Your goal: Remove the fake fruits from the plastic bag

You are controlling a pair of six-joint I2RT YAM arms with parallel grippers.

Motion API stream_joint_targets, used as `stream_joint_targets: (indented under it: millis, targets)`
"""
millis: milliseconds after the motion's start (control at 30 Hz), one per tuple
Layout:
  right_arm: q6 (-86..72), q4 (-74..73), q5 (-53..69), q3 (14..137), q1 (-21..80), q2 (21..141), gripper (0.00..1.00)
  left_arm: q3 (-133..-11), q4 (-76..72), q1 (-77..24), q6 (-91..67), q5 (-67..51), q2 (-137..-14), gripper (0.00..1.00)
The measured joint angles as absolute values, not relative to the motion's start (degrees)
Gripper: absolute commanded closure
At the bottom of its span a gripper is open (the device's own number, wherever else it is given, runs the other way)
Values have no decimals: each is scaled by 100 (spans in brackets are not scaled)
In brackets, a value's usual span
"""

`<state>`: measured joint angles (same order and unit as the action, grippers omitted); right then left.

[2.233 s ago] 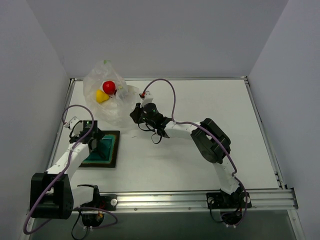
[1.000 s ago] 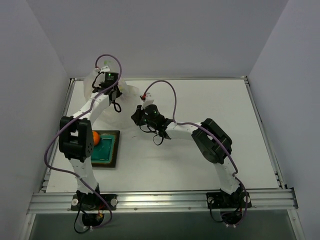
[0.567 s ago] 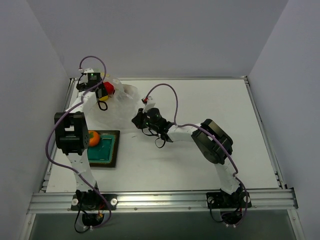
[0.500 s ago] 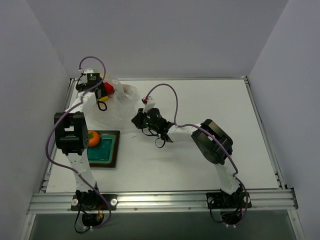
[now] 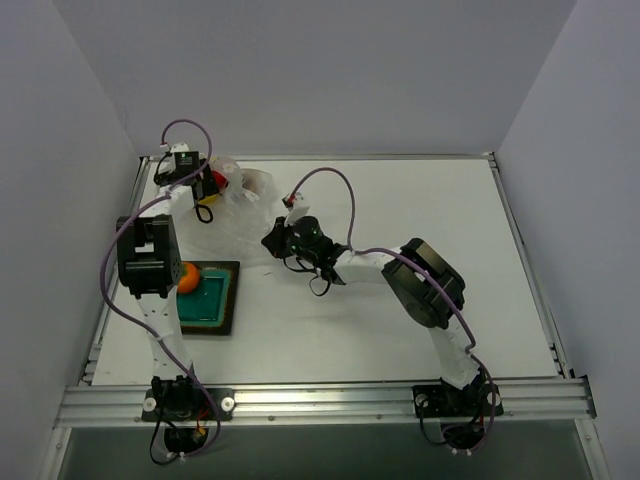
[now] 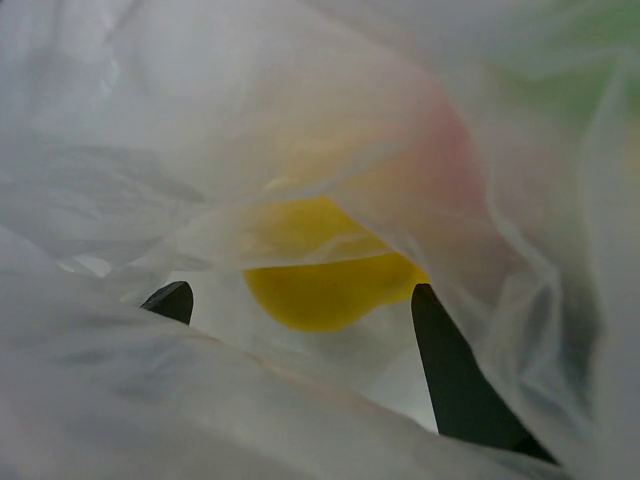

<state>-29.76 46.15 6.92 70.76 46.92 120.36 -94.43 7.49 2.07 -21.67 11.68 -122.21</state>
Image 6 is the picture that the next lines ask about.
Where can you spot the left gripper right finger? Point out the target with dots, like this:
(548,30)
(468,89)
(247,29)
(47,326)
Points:
(466,407)

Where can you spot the translucent white plastic bag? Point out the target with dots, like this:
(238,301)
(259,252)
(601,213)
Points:
(139,139)

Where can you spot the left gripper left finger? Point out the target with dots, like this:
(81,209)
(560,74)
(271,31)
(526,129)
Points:
(174,301)

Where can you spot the red fake apple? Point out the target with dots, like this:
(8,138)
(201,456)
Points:
(436,181)

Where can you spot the yellow fake pear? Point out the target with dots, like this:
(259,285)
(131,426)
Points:
(332,271)

